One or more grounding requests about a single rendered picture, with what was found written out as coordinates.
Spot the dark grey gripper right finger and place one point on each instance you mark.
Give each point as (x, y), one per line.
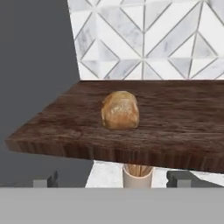
(178, 179)

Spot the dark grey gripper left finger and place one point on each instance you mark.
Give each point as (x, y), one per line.
(50, 180)

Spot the golden brown bread roll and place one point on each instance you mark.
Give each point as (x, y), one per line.
(120, 110)

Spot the cream pot of wooden tools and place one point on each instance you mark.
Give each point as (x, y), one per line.
(137, 178)

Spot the dark brown wooden shelf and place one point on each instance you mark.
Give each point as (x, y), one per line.
(151, 122)

